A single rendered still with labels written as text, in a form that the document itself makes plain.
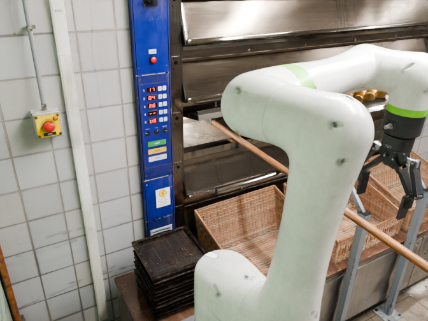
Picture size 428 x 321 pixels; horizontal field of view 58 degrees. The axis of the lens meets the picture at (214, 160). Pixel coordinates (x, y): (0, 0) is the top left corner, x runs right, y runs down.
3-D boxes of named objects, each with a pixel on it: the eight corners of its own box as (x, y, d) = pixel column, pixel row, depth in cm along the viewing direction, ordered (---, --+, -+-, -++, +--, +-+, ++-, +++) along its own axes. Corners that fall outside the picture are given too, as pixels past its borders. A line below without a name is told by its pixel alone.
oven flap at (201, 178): (185, 198, 205) (179, 160, 202) (405, 136, 285) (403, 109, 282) (189, 199, 201) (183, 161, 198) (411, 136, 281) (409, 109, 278)
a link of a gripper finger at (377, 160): (387, 156, 100) (385, 152, 100) (358, 173, 109) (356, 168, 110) (397, 154, 101) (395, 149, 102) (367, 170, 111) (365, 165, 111)
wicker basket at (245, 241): (192, 249, 219) (192, 209, 207) (270, 220, 246) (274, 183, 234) (241, 309, 183) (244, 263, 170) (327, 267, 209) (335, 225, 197)
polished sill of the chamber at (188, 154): (178, 155, 200) (178, 148, 198) (405, 105, 281) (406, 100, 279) (183, 160, 195) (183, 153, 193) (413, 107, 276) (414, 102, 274)
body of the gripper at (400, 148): (376, 128, 99) (367, 161, 103) (404, 141, 92) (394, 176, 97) (395, 125, 102) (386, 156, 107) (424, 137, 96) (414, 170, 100)
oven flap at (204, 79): (184, 103, 181) (177, 60, 178) (424, 65, 262) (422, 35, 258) (188, 102, 177) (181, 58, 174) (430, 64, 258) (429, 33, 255)
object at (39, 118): (34, 134, 153) (28, 109, 149) (60, 129, 158) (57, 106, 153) (36, 140, 148) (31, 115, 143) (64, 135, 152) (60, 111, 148)
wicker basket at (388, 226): (276, 220, 247) (281, 182, 234) (339, 197, 273) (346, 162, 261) (334, 266, 210) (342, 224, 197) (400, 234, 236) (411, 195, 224)
